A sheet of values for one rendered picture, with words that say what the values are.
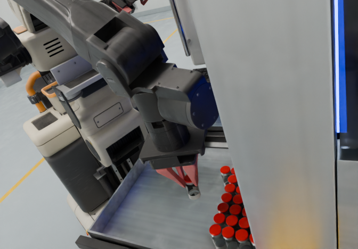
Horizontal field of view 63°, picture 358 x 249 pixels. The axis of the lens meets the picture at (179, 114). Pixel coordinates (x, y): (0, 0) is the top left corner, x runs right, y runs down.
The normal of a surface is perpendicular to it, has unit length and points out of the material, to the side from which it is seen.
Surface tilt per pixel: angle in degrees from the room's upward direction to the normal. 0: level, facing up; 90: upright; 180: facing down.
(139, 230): 0
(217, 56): 90
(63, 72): 90
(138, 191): 0
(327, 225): 90
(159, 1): 90
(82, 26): 40
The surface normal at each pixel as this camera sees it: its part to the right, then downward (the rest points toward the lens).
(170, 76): -0.36, -0.69
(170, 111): -0.70, 0.36
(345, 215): -0.39, 0.59
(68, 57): 0.65, 0.36
